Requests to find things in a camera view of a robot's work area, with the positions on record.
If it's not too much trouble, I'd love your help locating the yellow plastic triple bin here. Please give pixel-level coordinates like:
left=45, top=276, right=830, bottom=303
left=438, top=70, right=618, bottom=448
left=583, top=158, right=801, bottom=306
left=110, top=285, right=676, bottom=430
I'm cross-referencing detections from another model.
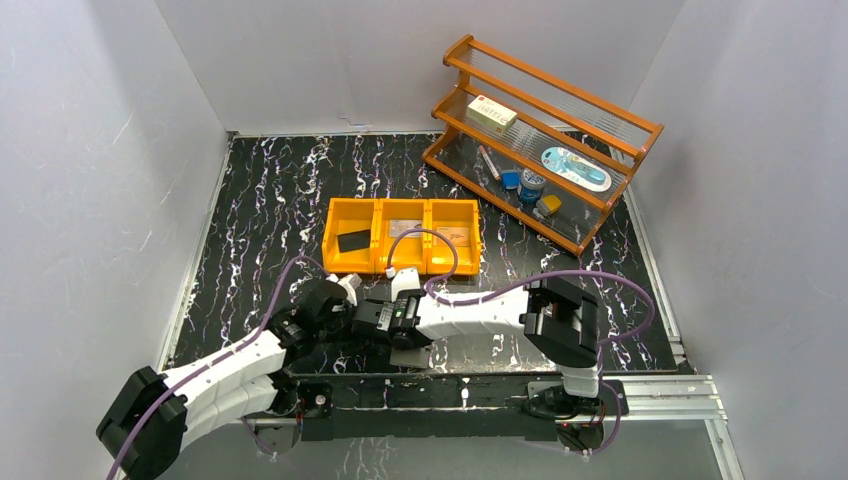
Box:
left=321, top=197, right=482, bottom=276

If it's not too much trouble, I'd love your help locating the orange wooden shelf rack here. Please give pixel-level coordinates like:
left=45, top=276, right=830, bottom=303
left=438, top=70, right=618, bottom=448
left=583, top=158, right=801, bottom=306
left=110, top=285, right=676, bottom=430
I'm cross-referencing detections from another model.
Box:
left=423, top=35, right=664, bottom=255

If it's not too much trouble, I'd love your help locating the grey card holder wallet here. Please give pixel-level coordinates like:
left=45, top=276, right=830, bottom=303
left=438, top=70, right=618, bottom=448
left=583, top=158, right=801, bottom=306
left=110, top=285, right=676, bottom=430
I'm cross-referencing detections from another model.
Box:
left=390, top=346, right=432, bottom=369

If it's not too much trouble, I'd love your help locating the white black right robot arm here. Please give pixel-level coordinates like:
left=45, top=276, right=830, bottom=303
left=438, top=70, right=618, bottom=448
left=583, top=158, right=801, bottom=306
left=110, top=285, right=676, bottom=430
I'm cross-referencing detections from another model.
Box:
left=350, top=277, right=603, bottom=414

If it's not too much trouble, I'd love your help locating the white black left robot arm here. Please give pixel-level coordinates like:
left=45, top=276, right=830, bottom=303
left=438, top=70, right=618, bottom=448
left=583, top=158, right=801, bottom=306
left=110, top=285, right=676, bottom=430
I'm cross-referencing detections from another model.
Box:
left=96, top=274, right=361, bottom=479

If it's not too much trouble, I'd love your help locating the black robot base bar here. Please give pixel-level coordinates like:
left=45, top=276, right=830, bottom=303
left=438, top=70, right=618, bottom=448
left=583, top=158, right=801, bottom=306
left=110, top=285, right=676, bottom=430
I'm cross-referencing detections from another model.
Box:
left=291, top=370, right=598, bottom=444

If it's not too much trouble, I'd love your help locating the black card in bin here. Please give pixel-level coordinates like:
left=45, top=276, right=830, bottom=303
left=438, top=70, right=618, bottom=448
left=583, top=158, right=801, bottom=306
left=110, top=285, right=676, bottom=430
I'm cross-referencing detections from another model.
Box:
left=336, top=229, right=371, bottom=254

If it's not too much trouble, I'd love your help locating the silver card in bin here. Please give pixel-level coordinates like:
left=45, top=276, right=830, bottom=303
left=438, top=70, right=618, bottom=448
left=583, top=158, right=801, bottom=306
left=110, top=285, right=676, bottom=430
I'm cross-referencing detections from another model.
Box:
left=387, top=219, right=423, bottom=238

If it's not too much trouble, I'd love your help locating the tan card in bin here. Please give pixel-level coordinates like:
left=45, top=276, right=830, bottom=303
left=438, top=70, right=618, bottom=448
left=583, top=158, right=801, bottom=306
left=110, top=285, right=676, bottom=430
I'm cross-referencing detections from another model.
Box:
left=436, top=226, right=471, bottom=247

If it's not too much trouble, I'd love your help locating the white pen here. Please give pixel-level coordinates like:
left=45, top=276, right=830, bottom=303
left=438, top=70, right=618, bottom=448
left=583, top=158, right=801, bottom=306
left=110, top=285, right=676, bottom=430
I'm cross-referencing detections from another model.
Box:
left=478, top=145, right=501, bottom=180

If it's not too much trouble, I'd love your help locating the small blue block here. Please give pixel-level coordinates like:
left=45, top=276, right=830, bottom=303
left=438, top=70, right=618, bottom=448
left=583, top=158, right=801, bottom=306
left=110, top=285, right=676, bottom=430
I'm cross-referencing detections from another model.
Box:
left=500, top=170, right=520, bottom=191

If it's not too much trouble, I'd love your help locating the yellow grey eraser block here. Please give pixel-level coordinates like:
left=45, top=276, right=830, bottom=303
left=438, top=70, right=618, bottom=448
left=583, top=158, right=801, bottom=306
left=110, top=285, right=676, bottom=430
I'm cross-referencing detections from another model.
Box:
left=533, top=195, right=562, bottom=218

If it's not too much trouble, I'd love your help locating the blue and white round tin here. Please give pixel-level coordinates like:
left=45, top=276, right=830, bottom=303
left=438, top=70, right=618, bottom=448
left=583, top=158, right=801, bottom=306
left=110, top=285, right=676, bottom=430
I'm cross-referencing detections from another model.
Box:
left=518, top=168, right=547, bottom=205

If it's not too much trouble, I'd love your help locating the white box with red label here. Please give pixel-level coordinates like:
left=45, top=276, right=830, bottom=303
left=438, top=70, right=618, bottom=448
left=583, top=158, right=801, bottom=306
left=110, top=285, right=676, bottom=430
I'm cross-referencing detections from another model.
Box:
left=466, top=95, right=518, bottom=133

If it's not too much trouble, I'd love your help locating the blue razor blister pack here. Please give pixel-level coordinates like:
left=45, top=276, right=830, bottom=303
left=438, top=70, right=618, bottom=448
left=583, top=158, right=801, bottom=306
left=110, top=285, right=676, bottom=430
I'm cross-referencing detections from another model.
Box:
left=540, top=147, right=612, bottom=193

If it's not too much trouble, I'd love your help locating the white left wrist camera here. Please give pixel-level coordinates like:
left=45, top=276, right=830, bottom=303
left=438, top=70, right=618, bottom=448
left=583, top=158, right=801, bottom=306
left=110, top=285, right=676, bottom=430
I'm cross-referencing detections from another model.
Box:
left=336, top=273, right=362, bottom=306

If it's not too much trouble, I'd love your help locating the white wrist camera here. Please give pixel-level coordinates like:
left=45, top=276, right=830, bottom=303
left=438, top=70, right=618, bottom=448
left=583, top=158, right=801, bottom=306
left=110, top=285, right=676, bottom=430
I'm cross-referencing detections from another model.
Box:
left=390, top=267, right=421, bottom=302
left=336, top=273, right=362, bottom=306

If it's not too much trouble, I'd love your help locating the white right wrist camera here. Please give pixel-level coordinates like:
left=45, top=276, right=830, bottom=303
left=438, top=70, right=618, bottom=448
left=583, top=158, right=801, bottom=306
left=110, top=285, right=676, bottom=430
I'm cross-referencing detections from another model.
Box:
left=390, top=267, right=421, bottom=302

